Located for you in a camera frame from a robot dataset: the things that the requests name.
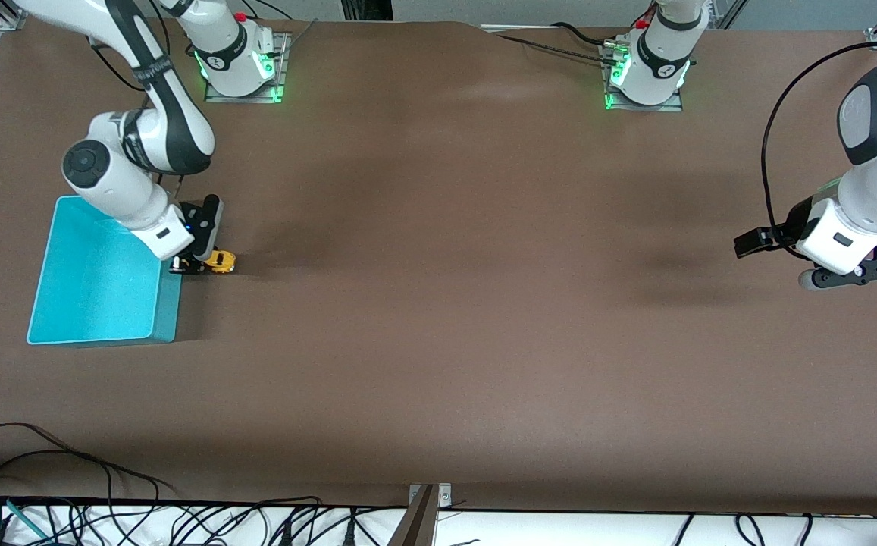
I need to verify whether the turquoise plastic bin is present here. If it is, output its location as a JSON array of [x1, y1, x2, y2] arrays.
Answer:
[[26, 195, 183, 347]]

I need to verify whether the thin grey rod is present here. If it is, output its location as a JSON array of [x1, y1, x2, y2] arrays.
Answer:
[[280, 19, 319, 55]]

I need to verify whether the black box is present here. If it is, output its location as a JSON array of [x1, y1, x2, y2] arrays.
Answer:
[[340, 0, 394, 22]]

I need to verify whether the grey metal beam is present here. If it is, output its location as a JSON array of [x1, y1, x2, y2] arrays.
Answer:
[[387, 485, 439, 546]]

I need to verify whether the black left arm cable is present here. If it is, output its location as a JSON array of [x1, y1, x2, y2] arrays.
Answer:
[[760, 40, 877, 255]]

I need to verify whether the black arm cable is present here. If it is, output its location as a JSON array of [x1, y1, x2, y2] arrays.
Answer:
[[760, 40, 877, 255], [86, 30, 185, 202]]

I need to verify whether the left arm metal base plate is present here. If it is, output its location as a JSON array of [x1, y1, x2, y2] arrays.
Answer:
[[600, 42, 684, 113]]

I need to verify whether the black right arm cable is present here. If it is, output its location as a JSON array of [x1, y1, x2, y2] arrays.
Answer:
[[86, 30, 185, 202]]

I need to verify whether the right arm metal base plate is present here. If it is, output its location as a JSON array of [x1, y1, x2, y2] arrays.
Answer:
[[205, 32, 292, 104]]

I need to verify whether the black base cable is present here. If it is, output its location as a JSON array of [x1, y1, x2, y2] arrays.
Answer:
[[241, 0, 293, 20], [552, 21, 617, 45]]

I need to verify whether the black braided cable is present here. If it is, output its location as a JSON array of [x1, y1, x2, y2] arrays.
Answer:
[[495, 32, 613, 65]]

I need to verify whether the black plug cable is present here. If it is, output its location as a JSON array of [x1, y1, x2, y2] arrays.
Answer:
[[271, 497, 325, 546], [336, 507, 378, 546]]

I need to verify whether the teal cable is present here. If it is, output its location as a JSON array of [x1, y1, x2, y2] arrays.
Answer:
[[0, 493, 51, 541]]

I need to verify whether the small metal bracket plate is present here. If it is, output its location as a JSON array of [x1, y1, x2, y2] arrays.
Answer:
[[409, 483, 453, 510]]

